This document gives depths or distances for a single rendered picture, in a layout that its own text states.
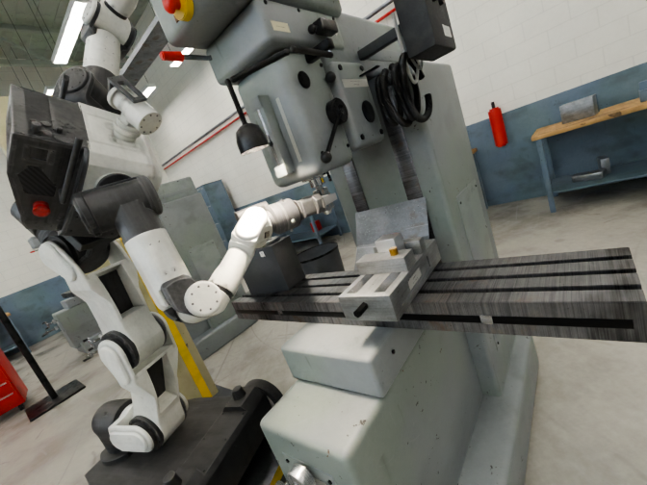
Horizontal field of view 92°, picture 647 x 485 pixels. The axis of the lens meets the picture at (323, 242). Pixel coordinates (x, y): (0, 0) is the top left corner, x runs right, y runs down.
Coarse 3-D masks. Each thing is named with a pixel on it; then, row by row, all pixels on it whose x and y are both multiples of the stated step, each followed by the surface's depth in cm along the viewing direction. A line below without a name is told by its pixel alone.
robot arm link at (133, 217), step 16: (96, 192) 66; (112, 192) 66; (128, 192) 68; (144, 192) 69; (96, 208) 64; (112, 208) 66; (128, 208) 67; (144, 208) 69; (112, 224) 67; (128, 224) 66; (144, 224) 67; (160, 224) 70; (128, 240) 66
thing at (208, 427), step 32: (96, 416) 122; (192, 416) 130; (224, 416) 119; (256, 416) 119; (160, 448) 118; (192, 448) 112; (224, 448) 104; (256, 448) 115; (96, 480) 114; (128, 480) 108; (160, 480) 103; (192, 480) 93; (224, 480) 100
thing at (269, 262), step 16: (272, 240) 120; (288, 240) 124; (256, 256) 122; (272, 256) 117; (288, 256) 123; (256, 272) 125; (272, 272) 121; (288, 272) 121; (256, 288) 129; (272, 288) 124; (288, 288) 120
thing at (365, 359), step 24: (312, 336) 97; (336, 336) 92; (360, 336) 87; (384, 336) 83; (408, 336) 91; (288, 360) 97; (312, 360) 90; (336, 360) 83; (360, 360) 78; (384, 360) 80; (336, 384) 87; (360, 384) 81; (384, 384) 79
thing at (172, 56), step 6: (162, 54) 74; (168, 54) 75; (174, 54) 76; (180, 54) 77; (186, 54) 79; (162, 60) 75; (168, 60) 76; (174, 60) 77; (180, 60) 78; (198, 60) 82; (204, 60) 83; (210, 60) 84
